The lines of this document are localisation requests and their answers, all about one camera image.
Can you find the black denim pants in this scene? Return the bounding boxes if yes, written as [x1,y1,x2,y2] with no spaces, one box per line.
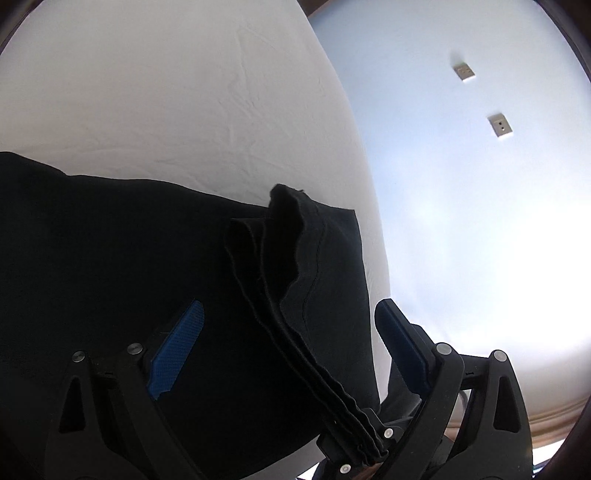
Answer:
[0,150,426,480]

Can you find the bed with white sheet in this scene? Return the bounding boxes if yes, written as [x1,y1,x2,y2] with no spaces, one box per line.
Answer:
[0,0,394,476]

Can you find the lower wall socket plate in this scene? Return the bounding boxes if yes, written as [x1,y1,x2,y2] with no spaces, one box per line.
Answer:
[488,113,514,139]

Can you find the upper wall switch plate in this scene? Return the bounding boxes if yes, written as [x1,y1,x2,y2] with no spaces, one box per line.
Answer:
[454,63,476,83]

